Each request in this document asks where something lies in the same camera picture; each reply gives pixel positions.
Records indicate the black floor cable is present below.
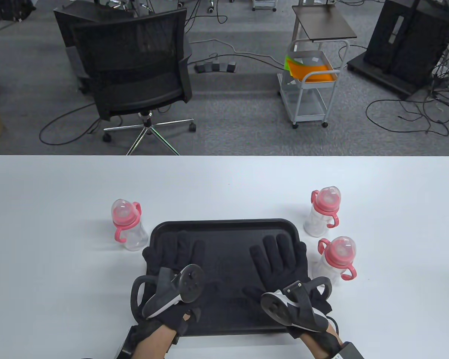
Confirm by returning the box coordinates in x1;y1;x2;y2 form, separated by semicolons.
39;102;105;146
366;98;449;137

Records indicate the black plastic tray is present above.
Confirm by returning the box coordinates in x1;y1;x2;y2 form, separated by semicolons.
144;219;314;336

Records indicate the bundle of black cables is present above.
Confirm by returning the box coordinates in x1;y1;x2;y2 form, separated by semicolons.
427;37;449;124

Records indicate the orange folder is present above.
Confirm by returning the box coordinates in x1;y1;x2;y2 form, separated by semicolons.
287;60;338;83

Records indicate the black wrist box white label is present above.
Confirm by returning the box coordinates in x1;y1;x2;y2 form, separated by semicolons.
327;341;365;359

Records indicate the clear baby bottle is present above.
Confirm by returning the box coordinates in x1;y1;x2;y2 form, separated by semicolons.
304;186;342;237
111;199;149;252
312;236;358;288

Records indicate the person's left hand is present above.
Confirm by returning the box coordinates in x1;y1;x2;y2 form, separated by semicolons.
142;231;225;336

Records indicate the black bag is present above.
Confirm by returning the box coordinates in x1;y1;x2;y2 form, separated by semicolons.
0;0;37;24

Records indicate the black base platform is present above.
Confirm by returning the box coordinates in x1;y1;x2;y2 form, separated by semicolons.
346;52;440;101

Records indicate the black wrist brace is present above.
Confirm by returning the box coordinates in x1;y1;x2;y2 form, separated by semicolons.
114;325;137;359

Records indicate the person's right hand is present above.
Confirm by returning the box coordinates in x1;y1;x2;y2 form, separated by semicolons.
242;234;343;359

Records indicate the white rolling cart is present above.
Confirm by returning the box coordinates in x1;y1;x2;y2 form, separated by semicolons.
277;39;350;129

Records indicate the black mesh office chair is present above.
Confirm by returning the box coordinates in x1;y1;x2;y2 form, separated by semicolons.
70;8;197;156

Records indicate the person's right forearm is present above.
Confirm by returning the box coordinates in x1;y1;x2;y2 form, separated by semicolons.
299;323;339;359

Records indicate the brown top side table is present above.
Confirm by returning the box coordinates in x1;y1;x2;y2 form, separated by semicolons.
291;4;358;53

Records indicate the black grey hand controller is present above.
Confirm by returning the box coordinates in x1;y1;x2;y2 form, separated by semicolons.
130;264;205;324
261;276;333;333

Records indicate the black cabinet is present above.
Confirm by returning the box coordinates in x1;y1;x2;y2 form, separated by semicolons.
364;0;449;86

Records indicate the person's left forearm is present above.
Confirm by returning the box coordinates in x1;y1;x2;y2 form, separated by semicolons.
133;325;178;359

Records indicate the grey floor cable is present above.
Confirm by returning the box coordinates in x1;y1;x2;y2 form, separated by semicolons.
189;39;285;71

